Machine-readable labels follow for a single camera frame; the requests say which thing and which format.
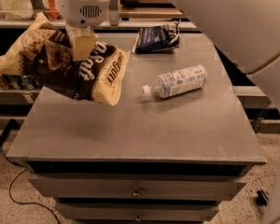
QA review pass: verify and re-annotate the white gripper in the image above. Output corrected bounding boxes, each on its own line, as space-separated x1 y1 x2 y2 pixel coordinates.
57 0 110 62

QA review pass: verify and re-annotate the brown sea salt chip bag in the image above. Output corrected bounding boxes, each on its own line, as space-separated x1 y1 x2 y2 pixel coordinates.
0 13 130 105

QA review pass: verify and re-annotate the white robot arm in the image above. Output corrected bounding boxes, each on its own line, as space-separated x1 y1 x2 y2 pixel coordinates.
169 0 280 224

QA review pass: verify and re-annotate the white orange plastic bag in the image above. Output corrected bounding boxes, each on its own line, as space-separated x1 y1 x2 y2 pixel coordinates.
4 0 62 20

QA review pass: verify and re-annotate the dark blue chip bag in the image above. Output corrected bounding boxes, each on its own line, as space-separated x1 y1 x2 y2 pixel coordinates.
133 22 180 54

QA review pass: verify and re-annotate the dark soda can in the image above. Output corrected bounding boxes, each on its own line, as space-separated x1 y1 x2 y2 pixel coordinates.
35 81 43 89

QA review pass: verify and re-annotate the green soda can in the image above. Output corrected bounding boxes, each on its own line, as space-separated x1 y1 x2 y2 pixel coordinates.
21 76 35 91

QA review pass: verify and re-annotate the blue soda can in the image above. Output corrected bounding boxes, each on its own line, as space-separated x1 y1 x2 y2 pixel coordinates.
7 75 21 90

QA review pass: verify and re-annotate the low grey shelf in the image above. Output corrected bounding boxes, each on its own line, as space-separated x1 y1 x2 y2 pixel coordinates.
0 89 40 105

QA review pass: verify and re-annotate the clear plastic water bottle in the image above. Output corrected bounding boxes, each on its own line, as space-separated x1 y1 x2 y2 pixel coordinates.
141 65 208 100

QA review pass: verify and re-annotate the grey drawer cabinet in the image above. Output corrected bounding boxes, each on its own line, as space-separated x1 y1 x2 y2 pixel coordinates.
8 34 266 224

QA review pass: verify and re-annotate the upper drawer knob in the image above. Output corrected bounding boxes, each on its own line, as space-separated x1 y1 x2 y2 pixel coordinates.
132 188 142 199

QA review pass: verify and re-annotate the drawer knob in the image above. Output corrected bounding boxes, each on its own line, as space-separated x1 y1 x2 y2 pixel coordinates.
132 188 142 199
134 214 142 223

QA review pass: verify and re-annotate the lower drawer knob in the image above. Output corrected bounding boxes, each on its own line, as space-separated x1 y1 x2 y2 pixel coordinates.
134 214 142 223

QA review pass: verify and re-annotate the black bar on floor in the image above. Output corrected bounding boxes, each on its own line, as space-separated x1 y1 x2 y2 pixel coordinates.
256 189 269 206

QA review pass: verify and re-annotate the metal bracket middle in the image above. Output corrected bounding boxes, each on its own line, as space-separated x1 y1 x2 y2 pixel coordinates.
109 0 119 26

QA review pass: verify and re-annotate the black floor cable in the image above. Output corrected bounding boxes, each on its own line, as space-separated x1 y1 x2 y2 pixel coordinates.
0 121 62 224

